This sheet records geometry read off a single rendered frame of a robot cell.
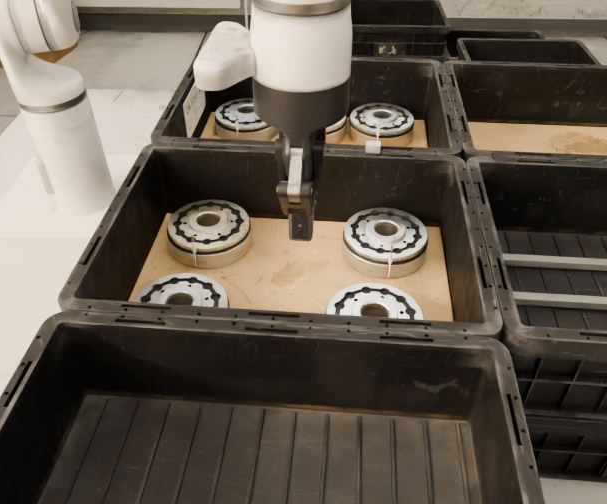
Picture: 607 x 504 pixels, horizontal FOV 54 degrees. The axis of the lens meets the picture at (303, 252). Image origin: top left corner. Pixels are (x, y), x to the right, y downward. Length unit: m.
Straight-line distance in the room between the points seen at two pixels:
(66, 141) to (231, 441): 0.51
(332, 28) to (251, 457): 0.36
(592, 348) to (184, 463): 0.37
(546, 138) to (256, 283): 0.57
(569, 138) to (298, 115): 0.69
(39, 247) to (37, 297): 0.07
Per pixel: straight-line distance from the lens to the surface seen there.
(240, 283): 0.71
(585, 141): 1.08
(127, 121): 1.37
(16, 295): 0.97
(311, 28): 0.43
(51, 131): 0.90
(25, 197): 1.05
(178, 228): 0.76
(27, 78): 0.88
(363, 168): 0.76
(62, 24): 0.84
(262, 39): 0.44
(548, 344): 0.56
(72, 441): 0.61
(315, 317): 0.53
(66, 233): 0.95
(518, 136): 1.05
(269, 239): 0.77
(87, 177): 0.94
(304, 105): 0.45
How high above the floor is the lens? 1.31
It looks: 40 degrees down
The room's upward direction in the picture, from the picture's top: straight up
